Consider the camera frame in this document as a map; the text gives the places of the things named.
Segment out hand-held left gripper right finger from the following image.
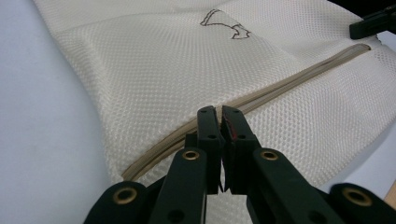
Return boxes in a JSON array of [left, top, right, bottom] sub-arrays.
[[219, 105, 262, 196]]

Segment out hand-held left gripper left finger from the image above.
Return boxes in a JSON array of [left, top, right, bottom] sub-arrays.
[[185, 105, 226, 196]]

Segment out cream mesh zipper bag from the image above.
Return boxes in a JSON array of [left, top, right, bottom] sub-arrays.
[[32, 0, 396, 224]]

